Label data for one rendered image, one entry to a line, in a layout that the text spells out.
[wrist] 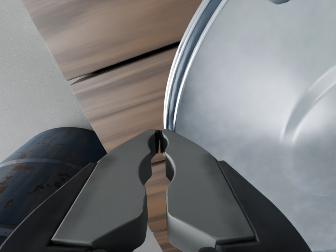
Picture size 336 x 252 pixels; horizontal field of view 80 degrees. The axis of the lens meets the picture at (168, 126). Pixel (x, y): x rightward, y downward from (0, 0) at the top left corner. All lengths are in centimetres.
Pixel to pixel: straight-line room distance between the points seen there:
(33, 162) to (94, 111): 33
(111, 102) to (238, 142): 10
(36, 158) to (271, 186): 44
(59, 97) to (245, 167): 51
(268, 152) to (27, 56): 55
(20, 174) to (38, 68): 26
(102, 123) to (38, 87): 44
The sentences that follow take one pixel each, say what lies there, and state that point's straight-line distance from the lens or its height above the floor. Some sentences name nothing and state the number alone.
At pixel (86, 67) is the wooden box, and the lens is 17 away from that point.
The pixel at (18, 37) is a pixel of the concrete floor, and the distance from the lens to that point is 60.
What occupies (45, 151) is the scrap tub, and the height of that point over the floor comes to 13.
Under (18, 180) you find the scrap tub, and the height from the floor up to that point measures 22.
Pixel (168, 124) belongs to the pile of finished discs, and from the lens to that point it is 15.
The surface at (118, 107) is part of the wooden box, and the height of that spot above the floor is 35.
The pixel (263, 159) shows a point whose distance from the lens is 18.
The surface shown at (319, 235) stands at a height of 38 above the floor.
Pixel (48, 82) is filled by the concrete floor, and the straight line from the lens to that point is 60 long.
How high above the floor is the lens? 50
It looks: 63 degrees down
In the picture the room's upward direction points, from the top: 178 degrees clockwise
